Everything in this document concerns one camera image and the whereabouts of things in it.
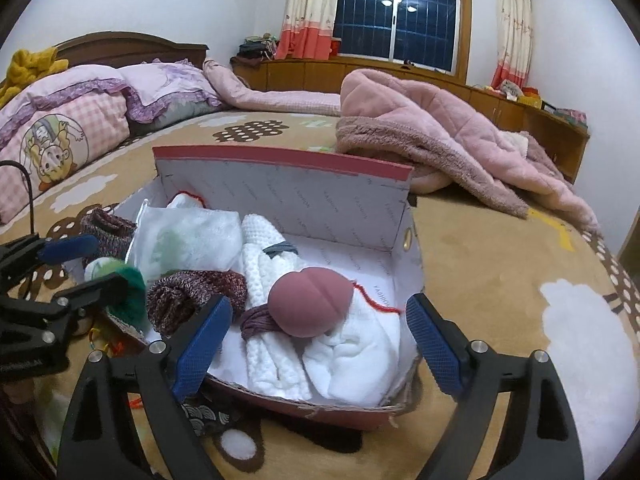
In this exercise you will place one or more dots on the window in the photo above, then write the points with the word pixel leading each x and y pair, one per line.
pixel 400 10

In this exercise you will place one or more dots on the pink fleece blanket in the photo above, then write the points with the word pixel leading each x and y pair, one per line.
pixel 425 125

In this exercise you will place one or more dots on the green sock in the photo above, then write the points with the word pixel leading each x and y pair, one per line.
pixel 136 301

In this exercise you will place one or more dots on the yellow box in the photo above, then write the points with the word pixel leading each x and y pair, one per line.
pixel 531 96

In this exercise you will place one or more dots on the white knit sock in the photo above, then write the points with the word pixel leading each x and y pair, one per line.
pixel 270 285

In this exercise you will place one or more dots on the maroon knit sock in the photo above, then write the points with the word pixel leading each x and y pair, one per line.
pixel 190 292
pixel 107 225

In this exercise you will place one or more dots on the pink sock ball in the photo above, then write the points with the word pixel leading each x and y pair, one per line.
pixel 310 302

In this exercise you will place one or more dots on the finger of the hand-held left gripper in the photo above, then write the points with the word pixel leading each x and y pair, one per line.
pixel 70 250
pixel 95 292

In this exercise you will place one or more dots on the wooden cabinet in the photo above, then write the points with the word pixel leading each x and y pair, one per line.
pixel 310 72

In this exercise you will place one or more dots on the pink rolled blanket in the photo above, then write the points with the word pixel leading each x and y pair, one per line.
pixel 270 100

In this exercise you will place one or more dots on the pile of clothes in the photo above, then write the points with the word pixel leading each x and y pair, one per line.
pixel 255 47

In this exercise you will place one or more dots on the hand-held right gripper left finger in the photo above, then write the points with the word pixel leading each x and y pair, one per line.
pixel 205 345

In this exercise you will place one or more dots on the wooden headboard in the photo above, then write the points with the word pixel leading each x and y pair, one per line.
pixel 130 47

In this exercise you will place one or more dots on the purple knit sock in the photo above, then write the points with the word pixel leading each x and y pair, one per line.
pixel 255 324

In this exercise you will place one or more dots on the yellow garment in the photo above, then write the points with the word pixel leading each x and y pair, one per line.
pixel 30 70

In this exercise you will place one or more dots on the red cardboard box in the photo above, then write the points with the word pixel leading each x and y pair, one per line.
pixel 300 190

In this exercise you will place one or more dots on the purple frilled pillow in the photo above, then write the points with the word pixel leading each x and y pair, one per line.
pixel 170 90

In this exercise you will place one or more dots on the clear plastic bag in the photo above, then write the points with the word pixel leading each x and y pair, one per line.
pixel 190 245

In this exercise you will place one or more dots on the pink checkered cartoon pillow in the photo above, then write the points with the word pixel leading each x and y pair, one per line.
pixel 75 110

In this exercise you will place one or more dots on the cream and coral curtain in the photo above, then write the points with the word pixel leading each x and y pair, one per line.
pixel 512 30
pixel 307 10

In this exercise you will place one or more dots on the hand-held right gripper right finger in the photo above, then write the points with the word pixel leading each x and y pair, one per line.
pixel 435 345

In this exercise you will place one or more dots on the white sock with red trim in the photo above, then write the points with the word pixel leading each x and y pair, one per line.
pixel 186 202
pixel 360 360

